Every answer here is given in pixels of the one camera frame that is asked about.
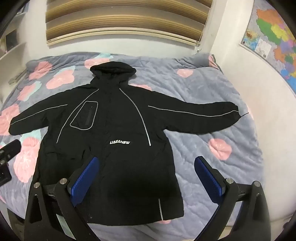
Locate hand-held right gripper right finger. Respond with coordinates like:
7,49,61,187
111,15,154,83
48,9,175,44
194,156,271,241

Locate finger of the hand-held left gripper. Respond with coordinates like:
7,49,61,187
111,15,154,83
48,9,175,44
0,161,12,186
0,140,22,161

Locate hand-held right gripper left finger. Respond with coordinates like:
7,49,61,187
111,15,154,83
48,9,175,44
24,156,100,241

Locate black hooded jacket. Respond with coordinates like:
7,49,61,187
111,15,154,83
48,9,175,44
9,61,240,226

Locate grey floral blanket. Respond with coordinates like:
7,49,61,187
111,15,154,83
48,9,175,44
0,52,265,229

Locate tan window blind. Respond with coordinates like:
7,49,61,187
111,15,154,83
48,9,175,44
45,0,214,48

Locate white wall shelf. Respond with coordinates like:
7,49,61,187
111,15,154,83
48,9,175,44
0,5,29,63

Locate colourful wall map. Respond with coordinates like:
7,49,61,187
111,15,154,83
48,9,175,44
239,3,296,95

